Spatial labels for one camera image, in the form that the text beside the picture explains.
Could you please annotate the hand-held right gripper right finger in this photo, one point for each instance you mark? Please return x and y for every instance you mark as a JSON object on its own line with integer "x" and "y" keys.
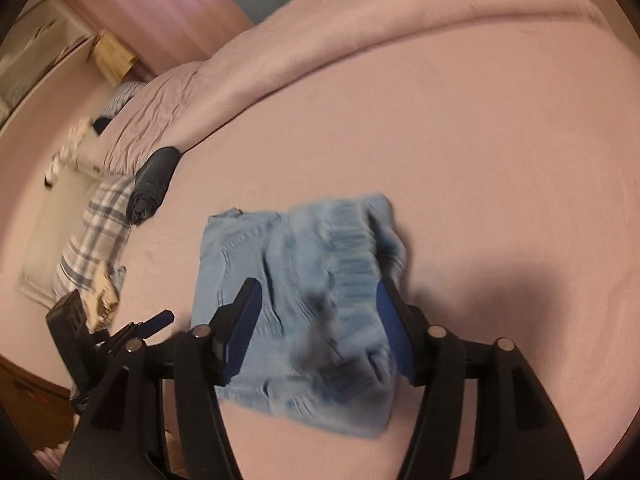
{"x": 395, "y": 340}

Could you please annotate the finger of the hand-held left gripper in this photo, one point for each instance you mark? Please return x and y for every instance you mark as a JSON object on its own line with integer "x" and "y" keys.
{"x": 155, "y": 321}

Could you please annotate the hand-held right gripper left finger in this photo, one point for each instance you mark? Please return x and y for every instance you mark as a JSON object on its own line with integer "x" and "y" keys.
{"x": 245, "y": 320}

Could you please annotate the beige patterned cloth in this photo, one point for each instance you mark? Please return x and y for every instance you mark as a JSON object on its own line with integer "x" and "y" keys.
{"x": 107, "y": 290}

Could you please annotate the brown wooden furniture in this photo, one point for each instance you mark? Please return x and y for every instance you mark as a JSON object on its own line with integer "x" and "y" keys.
{"x": 30, "y": 400}

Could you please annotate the plaid checked cloth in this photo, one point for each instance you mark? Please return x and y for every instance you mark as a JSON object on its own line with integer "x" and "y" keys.
{"x": 97, "y": 235}

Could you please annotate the dark rolled cloth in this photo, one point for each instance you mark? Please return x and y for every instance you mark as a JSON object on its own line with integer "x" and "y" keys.
{"x": 152, "y": 185}

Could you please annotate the pink bed sheet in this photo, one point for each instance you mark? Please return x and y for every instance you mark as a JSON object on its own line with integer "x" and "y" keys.
{"x": 475, "y": 185}

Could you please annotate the striped cloth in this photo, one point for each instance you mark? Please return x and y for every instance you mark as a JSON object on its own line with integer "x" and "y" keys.
{"x": 125, "y": 100}

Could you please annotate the wooden box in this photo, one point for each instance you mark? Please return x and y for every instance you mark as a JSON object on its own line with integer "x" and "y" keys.
{"x": 116, "y": 57}

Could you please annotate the pink folded duvet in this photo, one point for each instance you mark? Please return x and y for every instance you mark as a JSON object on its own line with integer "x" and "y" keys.
{"x": 350, "y": 35}

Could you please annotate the pink curtain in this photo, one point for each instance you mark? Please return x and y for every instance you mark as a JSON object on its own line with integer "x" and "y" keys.
{"x": 150, "y": 5}

